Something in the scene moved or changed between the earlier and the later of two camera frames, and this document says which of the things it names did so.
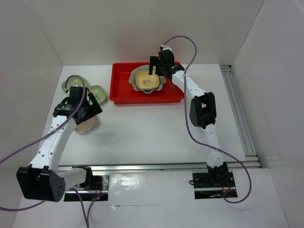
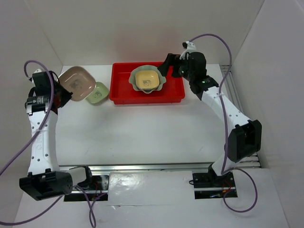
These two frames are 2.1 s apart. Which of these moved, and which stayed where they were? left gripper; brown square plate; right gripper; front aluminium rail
Moved: left gripper; right gripper; brown square plate
Stayed: front aluminium rail
